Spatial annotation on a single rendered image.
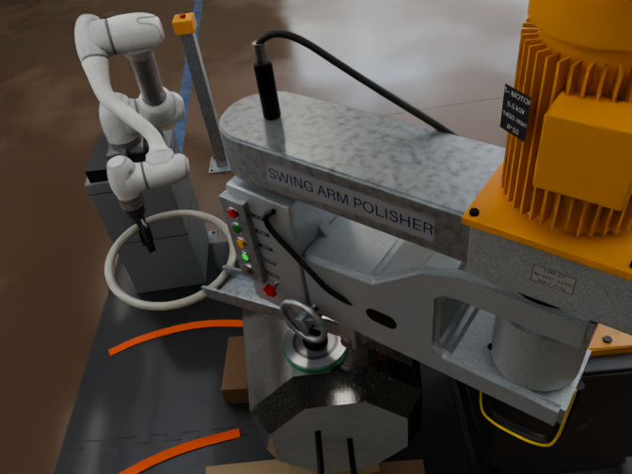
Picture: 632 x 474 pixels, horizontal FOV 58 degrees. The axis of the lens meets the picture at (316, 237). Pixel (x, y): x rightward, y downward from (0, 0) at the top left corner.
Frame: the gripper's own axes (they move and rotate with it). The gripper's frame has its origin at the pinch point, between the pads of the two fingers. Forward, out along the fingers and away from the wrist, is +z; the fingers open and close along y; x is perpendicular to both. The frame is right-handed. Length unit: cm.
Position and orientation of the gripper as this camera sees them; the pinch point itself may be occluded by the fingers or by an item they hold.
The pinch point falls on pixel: (147, 242)
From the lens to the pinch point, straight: 242.7
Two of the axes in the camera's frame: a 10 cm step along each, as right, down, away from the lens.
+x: 7.6, -4.9, 4.3
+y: 6.4, 5.1, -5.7
